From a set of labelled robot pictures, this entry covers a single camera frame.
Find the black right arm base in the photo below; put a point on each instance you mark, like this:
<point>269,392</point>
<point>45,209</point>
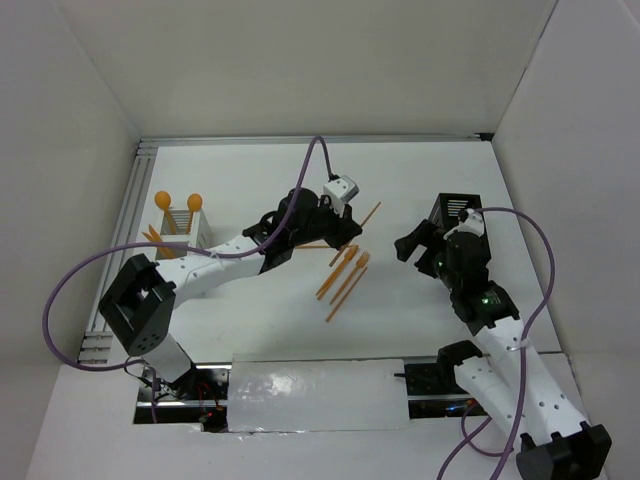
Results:
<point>431,386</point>

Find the white utensil caddy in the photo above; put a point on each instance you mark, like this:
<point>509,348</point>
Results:
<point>200,237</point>

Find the orange plastic fork right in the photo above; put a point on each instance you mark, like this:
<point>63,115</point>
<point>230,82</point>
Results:
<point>359,265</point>

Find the orange plastic fork left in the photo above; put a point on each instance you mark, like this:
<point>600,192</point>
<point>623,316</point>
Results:
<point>346,258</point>

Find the aluminium rail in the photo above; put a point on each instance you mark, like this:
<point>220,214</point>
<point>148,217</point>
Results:
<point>150,143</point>
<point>96,344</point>

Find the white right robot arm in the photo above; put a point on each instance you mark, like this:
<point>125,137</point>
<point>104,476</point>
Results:
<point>499,366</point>

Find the aluminium rail back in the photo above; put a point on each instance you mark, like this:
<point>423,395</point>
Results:
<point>150,143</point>

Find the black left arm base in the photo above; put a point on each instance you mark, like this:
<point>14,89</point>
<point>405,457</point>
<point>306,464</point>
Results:
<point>203,402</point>

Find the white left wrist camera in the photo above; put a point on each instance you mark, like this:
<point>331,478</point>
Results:
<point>341,190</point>

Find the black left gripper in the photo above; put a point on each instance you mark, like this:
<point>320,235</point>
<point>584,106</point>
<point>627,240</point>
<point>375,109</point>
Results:
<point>345,229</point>

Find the white tape sheet front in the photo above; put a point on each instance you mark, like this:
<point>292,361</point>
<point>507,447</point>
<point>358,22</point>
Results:
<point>323,396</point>

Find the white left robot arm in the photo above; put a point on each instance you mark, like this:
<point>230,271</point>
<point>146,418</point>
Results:
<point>139,303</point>

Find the orange plastic fork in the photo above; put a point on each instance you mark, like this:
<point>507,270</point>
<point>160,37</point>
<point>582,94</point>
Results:
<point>359,265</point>
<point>346,258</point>

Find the aluminium rail left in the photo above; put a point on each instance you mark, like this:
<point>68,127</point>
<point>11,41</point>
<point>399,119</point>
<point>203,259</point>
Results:
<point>96,344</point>

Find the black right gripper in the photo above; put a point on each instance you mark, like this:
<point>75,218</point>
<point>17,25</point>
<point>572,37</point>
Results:
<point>425,234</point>

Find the black utensil caddy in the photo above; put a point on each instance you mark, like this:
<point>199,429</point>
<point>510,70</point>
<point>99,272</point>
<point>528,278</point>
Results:
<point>447,206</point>

